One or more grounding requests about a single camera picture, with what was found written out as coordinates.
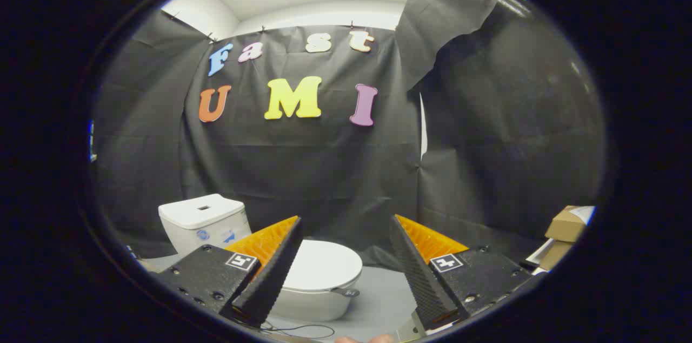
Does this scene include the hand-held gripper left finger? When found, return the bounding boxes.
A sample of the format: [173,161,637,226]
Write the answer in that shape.
[154,216,303,328]

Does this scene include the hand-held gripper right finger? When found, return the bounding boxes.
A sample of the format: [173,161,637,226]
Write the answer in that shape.
[389,214,533,332]

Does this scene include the black backdrop cloth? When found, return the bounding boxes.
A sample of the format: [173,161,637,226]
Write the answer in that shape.
[92,0,606,273]

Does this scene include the brown cardboard box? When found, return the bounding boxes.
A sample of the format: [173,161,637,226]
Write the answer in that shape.
[545,206,595,243]
[539,240,574,271]

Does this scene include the thin black cables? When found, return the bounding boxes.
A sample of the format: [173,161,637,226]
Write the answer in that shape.
[238,319,336,339]

